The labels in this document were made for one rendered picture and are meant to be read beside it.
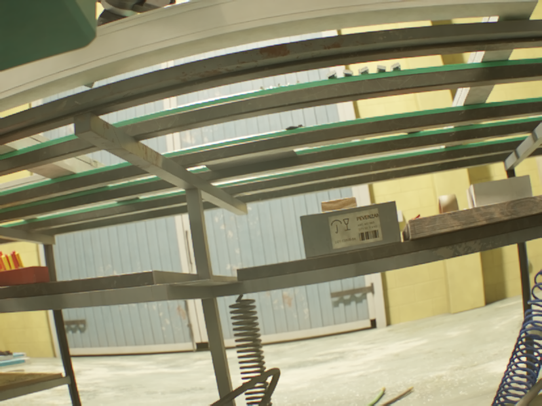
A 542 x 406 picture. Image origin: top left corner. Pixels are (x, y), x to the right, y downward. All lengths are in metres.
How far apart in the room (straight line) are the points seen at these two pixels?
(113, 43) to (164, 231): 6.81
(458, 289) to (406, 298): 0.69
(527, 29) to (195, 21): 0.50
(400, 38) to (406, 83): 0.25
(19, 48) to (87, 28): 0.04
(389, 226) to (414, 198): 5.87
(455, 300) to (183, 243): 3.02
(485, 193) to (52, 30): 1.40
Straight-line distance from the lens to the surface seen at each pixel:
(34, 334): 8.64
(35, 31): 0.36
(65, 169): 1.65
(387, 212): 1.66
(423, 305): 7.48
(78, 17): 0.36
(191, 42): 0.96
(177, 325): 7.71
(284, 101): 1.22
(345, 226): 1.65
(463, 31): 0.99
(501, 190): 1.66
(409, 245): 1.64
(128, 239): 7.91
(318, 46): 0.98
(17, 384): 2.17
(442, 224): 1.59
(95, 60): 1.00
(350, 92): 1.21
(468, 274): 7.13
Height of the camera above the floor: 0.51
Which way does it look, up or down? 8 degrees up
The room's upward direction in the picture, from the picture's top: 8 degrees counter-clockwise
